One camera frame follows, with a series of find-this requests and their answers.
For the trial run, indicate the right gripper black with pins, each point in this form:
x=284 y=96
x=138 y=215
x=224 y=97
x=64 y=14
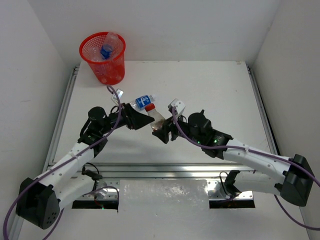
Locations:
x=163 y=133

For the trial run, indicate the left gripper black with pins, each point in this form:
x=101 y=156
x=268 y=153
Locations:
x=127 y=115

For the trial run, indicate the red cap crushed bottle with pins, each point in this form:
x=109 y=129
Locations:
x=158 y=118

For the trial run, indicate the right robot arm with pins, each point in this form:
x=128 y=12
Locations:
x=288 y=177

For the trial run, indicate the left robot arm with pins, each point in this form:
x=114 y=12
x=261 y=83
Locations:
x=43 y=198

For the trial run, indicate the red mesh waste bin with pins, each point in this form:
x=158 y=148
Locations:
x=96 y=39

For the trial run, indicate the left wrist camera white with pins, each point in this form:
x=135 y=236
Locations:
x=116 y=96

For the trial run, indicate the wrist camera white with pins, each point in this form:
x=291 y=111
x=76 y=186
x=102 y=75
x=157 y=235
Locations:
x=116 y=96
x=178 y=107

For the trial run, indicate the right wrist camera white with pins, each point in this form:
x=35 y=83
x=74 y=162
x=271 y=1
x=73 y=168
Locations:
x=178 y=107

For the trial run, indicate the aluminium front rail frame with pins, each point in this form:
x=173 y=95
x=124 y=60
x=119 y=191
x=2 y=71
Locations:
x=107 y=189

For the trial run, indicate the left aluminium side rail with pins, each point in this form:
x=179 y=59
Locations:
x=60 y=119

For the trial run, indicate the aluminium side rail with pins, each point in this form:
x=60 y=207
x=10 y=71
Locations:
x=60 y=119
x=272 y=143

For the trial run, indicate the right aluminium side rail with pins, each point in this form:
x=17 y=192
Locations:
x=272 y=143

